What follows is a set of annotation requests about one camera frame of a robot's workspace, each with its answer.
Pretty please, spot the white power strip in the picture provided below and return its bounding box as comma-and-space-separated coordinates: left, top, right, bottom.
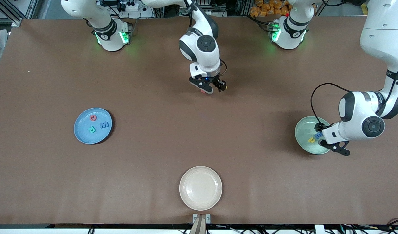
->
119, 0, 140, 12

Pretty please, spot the background control equipment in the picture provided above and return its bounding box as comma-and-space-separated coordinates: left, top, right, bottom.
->
196, 0, 227, 17

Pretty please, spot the bag of orange fruits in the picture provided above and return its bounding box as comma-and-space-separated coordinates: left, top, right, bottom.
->
250, 0, 292, 17

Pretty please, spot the aluminium frame profile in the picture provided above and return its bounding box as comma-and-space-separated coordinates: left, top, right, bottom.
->
0, 0, 24, 27

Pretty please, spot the beige round plate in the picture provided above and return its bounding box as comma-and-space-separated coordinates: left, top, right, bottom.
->
179, 166, 223, 211

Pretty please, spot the blue round plate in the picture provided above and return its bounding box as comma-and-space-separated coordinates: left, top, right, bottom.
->
74, 108, 113, 145

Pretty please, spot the metal table edge bracket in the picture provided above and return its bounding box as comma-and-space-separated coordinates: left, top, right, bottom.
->
192, 214, 211, 234

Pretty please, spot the green round plate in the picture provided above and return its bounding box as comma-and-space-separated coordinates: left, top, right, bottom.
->
295, 116, 332, 155

